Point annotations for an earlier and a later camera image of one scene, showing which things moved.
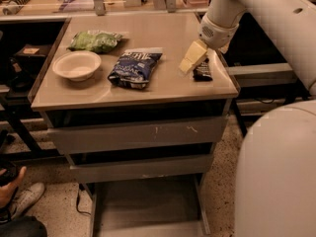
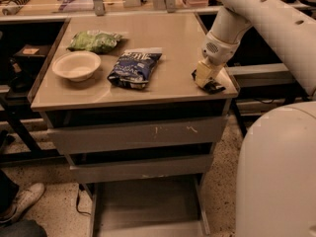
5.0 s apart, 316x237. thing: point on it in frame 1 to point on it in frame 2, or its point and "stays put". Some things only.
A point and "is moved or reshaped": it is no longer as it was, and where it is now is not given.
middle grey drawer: (123, 170) stays put
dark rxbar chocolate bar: (202, 71) is moved or reshaped
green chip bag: (94, 40) stays put
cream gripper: (215, 36) to (217, 51)
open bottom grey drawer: (158, 207) stays put
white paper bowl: (76, 65) stays put
